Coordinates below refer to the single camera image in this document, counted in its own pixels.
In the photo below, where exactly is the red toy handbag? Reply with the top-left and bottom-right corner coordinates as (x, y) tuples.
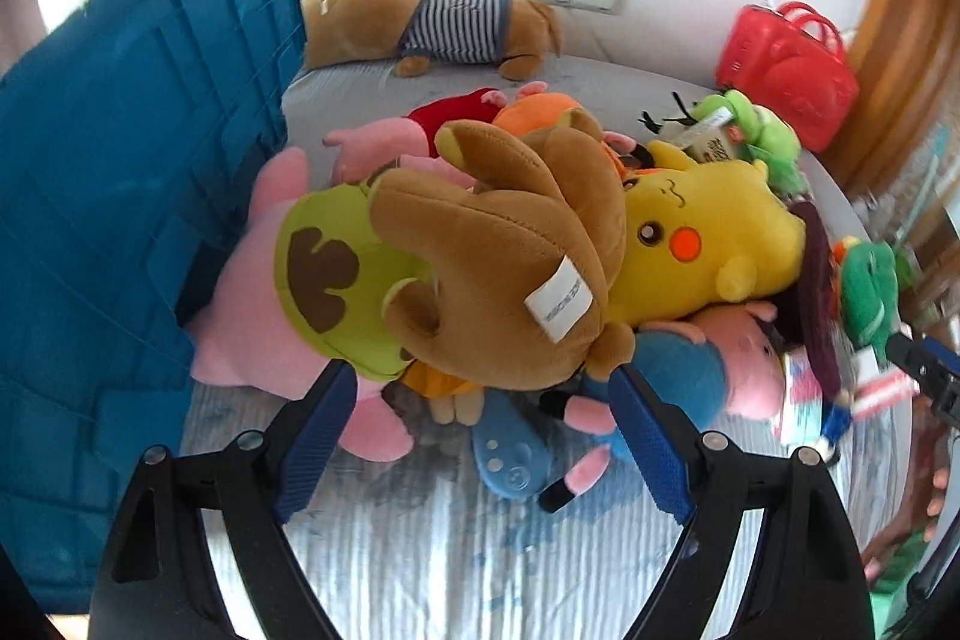
(715, 2), (859, 152)

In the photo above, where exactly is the blue game controller plush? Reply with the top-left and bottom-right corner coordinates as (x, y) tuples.
(470, 390), (553, 500)

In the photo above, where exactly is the brown reindeer plush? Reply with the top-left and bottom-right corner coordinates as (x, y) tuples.
(370, 109), (635, 392)

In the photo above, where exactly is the blue plastic storage bin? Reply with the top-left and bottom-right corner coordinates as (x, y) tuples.
(2, 0), (304, 614)

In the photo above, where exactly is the green parrot plush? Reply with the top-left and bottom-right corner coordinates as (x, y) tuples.
(833, 236), (901, 365)

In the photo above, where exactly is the orange plush toy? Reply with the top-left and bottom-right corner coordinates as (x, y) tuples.
(491, 89), (640, 178)

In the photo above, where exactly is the green bird plush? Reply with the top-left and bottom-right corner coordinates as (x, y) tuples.
(638, 89), (809, 200)

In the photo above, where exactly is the blue pig plush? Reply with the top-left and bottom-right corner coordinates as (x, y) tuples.
(537, 330), (727, 513)

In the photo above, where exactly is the brown bear striped shirt plush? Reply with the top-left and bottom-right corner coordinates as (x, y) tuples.
(301, 0), (563, 81)

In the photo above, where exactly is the pink plush green shell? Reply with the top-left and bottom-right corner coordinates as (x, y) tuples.
(187, 148), (428, 463)

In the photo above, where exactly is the pink pig plush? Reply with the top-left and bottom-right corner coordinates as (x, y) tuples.
(636, 301), (786, 429)

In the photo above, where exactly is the yellow Pikachu plush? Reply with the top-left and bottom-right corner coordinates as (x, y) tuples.
(607, 142), (805, 326)

